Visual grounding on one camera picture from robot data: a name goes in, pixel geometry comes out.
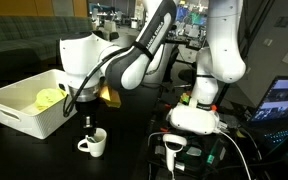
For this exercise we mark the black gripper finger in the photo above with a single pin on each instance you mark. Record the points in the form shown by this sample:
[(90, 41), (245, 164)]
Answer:
[(90, 132)]

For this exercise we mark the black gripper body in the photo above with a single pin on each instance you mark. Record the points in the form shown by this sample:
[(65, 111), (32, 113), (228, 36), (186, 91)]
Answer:
[(88, 112)]

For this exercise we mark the green marker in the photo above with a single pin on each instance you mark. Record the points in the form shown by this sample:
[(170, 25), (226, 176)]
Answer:
[(91, 139)]

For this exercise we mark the yellow towel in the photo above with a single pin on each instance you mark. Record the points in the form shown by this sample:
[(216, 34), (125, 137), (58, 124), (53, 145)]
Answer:
[(48, 97)]

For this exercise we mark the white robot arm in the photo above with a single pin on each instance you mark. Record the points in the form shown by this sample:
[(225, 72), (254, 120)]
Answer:
[(87, 58)]

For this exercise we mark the white plastic basket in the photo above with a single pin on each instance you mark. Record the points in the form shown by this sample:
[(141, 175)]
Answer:
[(17, 109)]

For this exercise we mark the white mug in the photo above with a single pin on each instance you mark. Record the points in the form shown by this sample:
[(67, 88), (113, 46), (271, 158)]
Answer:
[(94, 149)]

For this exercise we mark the white VR controller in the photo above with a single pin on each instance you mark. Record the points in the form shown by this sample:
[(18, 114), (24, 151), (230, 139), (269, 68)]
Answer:
[(173, 144)]

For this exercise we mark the white VR headset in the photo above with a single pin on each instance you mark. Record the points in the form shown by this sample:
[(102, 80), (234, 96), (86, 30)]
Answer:
[(196, 120)]

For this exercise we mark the green plaid sofa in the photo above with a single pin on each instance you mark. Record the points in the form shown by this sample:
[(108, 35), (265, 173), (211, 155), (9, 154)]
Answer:
[(25, 39)]

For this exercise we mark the open laptop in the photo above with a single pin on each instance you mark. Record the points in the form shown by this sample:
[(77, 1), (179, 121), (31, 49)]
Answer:
[(268, 122)]

